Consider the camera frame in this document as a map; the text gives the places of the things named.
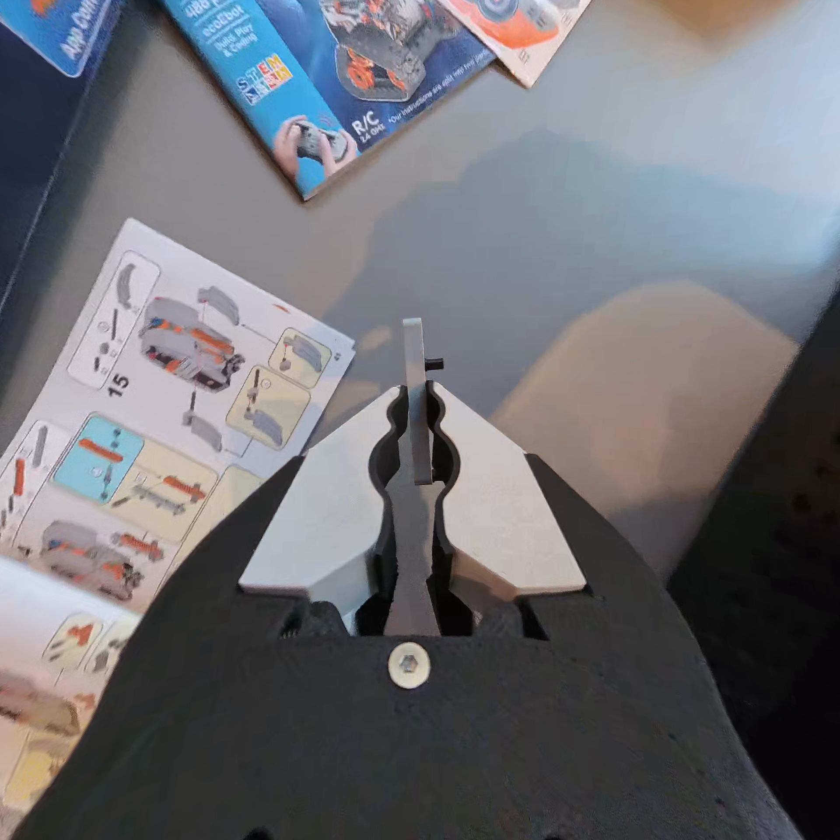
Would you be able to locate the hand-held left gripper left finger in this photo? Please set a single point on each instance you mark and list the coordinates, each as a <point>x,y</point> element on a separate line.
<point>315,525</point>

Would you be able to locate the orange and grey sticker sheet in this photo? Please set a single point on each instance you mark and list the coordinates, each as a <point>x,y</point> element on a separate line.
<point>525,39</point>

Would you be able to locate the blue cover manual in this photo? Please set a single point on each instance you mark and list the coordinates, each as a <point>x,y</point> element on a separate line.
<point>275,79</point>

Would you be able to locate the grey desk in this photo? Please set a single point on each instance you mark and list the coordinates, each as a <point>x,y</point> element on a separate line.
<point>525,229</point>

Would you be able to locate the blue robot kit box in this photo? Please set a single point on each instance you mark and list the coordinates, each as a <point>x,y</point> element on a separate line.
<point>39,131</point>

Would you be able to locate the white instruction booklet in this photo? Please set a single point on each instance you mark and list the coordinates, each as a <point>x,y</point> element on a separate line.
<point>216,420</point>

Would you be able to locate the light grey toy beam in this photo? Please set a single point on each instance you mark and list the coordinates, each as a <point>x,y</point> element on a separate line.
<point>415,407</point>

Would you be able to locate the black mesh office chair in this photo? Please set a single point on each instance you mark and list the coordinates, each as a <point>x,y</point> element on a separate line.
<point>754,525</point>

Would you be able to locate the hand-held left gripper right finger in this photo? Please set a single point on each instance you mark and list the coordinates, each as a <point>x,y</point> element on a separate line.
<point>505,525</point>

